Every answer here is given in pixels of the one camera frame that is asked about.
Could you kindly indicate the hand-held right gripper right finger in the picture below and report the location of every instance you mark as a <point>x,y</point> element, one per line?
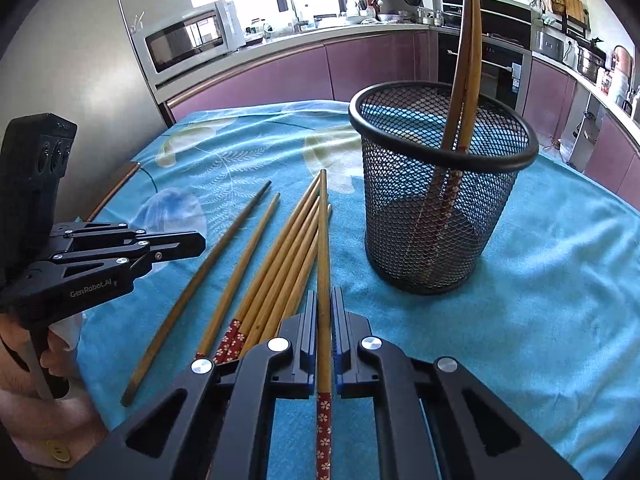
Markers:
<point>340,360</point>

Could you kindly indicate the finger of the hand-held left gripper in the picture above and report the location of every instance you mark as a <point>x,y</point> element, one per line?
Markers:
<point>170,240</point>
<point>90,285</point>

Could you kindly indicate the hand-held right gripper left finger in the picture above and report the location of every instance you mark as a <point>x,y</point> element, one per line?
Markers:
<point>311,355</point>

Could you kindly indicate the bundle of wooden chopsticks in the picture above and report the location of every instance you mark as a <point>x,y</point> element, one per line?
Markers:
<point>285,265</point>

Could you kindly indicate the black mesh utensil holder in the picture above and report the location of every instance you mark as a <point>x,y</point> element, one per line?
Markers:
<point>390,240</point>

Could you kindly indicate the person's left hand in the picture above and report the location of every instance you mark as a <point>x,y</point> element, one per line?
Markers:
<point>52,360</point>

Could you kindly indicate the grey refrigerator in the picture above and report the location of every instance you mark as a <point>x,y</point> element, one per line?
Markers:
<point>75,70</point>

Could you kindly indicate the blue floral tablecloth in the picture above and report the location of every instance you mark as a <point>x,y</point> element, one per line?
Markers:
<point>500,310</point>

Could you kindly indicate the purple kitchen base cabinets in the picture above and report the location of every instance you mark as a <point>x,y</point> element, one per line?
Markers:
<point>280,75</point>

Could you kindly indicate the white microwave oven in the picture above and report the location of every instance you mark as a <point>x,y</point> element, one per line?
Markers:
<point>185,40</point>

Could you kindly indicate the kitchen faucet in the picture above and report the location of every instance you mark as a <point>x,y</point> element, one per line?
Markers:
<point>299,5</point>

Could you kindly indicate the black built-in oven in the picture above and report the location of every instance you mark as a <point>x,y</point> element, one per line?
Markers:
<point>500,75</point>

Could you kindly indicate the silver countertop appliance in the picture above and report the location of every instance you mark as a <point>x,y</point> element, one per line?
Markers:
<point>550,44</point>

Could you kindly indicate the black range hood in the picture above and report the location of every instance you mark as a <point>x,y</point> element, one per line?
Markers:
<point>500,15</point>

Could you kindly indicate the stainless steamer pot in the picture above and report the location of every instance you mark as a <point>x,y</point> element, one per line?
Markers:
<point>590,62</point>

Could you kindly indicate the pink thermos jug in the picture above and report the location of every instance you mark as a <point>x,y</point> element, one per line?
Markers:
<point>622,60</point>

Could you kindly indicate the wooden cutting board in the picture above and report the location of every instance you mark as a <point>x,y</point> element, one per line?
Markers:
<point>575,5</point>

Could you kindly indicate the black wall rack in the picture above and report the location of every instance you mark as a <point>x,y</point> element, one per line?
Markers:
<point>575,25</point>

